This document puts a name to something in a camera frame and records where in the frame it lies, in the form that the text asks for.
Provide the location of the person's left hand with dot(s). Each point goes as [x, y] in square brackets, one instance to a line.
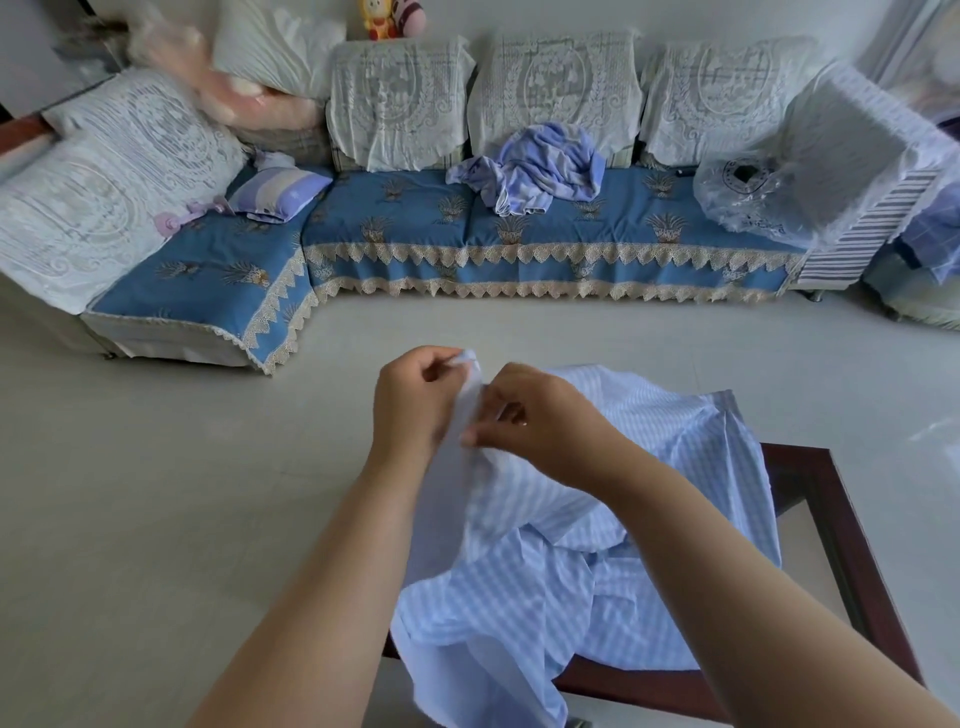
[409, 401]

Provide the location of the person's right hand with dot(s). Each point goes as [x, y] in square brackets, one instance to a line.
[544, 420]

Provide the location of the person's left thumb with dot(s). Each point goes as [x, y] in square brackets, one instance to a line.
[450, 361]

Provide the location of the person's right thumb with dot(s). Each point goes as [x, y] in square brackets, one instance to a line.
[499, 388]

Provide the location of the light blue striped sheet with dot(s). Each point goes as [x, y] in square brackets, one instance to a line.
[525, 555]

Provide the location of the person's right forearm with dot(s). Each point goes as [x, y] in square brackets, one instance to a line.
[750, 600]

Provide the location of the person's left forearm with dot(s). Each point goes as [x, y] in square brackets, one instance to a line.
[315, 600]

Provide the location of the blue patterned sofa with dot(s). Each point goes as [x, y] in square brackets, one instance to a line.
[480, 232]

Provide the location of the crumpled blue striped cloth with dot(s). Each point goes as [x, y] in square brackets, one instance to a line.
[536, 171]

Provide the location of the purple striped pillow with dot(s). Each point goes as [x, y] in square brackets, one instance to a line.
[279, 193]

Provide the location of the white lace sofa cover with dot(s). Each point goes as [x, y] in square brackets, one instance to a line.
[67, 225]
[724, 97]
[397, 101]
[551, 86]
[146, 131]

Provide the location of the lilac plastic clip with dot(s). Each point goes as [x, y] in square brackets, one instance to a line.
[184, 217]

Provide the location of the clear plastic bag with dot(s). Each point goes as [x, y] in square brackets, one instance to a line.
[750, 196]

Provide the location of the pink plush toy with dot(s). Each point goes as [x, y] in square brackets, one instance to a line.
[410, 16]

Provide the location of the yellow plush toy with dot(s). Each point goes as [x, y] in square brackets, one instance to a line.
[379, 19]

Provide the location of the pink bundle in plastic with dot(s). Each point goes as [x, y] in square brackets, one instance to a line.
[225, 79]

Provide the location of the white pillow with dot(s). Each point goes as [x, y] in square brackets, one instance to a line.
[274, 45]

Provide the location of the blue cloth on chair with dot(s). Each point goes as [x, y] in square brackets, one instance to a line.
[934, 232]

